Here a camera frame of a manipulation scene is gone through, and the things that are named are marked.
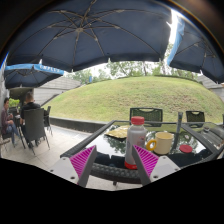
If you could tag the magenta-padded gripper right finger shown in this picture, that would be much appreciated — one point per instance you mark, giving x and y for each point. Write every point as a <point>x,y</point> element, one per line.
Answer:
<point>156,166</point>

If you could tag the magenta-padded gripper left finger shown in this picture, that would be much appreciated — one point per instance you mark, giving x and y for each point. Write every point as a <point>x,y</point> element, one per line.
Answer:
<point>74,168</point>

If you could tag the clear red-capped drink bottle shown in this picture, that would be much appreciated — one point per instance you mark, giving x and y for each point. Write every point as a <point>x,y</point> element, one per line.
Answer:
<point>135,136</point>

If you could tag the flat round red coaster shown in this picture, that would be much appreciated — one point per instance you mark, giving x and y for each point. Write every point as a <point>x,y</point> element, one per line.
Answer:
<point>185,149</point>

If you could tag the dark green mesh chair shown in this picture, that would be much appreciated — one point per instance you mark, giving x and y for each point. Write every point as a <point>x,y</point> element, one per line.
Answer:
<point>195,117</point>
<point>153,115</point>

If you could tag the yellow snack packet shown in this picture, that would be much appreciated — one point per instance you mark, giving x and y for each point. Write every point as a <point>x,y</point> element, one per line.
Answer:
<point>117,132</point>

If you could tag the dark wicker chair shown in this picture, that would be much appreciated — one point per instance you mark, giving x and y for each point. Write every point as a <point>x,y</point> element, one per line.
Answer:
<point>33,125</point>
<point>48,115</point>

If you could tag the person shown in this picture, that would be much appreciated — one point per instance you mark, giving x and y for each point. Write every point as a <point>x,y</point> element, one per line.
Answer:
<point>6,118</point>
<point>29,106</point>

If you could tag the grey roofed building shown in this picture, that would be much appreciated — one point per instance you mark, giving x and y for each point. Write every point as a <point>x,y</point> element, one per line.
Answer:
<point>56,88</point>

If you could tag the navy umbrella with light-blue trim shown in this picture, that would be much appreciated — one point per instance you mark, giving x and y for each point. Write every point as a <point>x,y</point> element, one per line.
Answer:
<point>26,75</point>

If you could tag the large navy patio umbrella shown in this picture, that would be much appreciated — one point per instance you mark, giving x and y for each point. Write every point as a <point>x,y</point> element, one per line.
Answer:
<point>83,33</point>

